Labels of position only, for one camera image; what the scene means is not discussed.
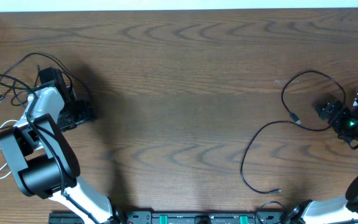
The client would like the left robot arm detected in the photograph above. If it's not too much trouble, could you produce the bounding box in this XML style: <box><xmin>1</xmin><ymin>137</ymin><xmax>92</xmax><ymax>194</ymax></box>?
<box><xmin>0</xmin><ymin>67</ymin><xmax>127</xmax><ymax>223</ymax></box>

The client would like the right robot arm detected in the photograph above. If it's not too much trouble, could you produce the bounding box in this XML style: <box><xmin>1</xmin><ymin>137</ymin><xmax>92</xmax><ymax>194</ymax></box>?
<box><xmin>281</xmin><ymin>95</ymin><xmax>358</xmax><ymax>223</ymax></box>

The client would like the black left camera cable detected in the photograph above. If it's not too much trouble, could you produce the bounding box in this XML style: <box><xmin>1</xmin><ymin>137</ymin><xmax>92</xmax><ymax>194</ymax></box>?
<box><xmin>0</xmin><ymin>73</ymin><xmax>102</xmax><ymax>224</ymax></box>

